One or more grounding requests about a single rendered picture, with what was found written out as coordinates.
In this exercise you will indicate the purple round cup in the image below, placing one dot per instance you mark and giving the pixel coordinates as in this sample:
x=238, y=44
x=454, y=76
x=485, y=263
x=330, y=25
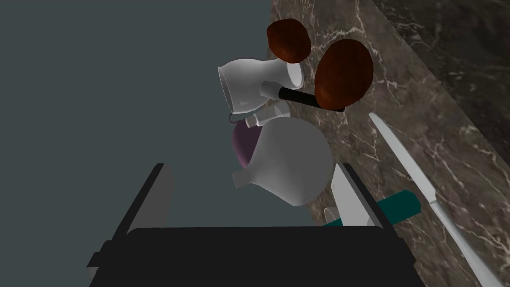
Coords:
x=245, y=141

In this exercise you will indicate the white round vase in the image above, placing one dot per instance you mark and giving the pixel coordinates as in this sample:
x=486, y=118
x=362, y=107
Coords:
x=293, y=159

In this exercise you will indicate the silver table knife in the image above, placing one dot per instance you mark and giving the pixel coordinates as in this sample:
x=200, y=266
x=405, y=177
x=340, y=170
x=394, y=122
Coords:
x=414, y=171

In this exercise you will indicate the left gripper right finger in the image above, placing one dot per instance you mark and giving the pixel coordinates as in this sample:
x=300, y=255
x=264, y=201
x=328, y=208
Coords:
x=352, y=205

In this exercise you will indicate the small white bottle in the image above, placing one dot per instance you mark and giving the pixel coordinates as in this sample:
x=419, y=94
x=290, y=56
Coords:
x=267, y=115

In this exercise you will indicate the white flared cup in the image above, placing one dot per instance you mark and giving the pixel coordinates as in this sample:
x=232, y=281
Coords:
x=249, y=81

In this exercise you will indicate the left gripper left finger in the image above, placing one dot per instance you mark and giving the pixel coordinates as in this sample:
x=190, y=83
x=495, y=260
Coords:
x=153, y=203

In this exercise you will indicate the large brown bread roll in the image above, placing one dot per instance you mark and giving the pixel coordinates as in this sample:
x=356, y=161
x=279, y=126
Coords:
x=343, y=73

